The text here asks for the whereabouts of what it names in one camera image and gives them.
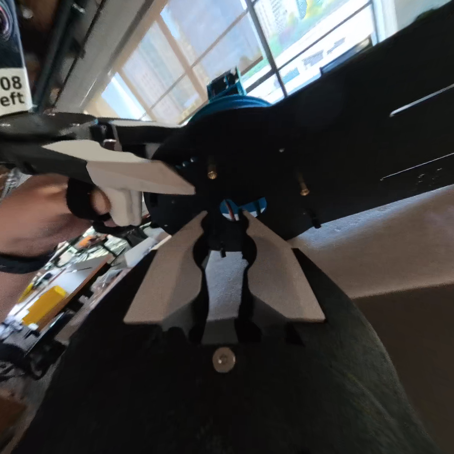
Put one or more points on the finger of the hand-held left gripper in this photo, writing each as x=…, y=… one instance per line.
x=145, y=134
x=134, y=173

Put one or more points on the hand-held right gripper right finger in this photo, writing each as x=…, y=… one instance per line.
x=283, y=283

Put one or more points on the white foam sheet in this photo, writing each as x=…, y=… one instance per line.
x=372, y=248

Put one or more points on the black wristband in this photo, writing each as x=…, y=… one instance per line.
x=21, y=262

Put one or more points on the yellow box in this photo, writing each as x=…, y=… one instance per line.
x=44, y=305

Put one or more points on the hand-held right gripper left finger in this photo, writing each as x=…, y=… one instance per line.
x=166, y=283

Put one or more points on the person's left hand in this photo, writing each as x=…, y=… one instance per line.
x=35, y=212

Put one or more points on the blue and black toy robot arm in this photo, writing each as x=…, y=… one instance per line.
x=319, y=124

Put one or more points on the dark desk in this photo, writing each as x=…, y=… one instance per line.
x=418, y=354

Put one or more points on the person's left forearm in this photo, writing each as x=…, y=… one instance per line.
x=12, y=294

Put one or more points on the large window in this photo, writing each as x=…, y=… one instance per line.
x=212, y=42

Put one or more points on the white box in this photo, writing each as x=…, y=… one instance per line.
x=142, y=253

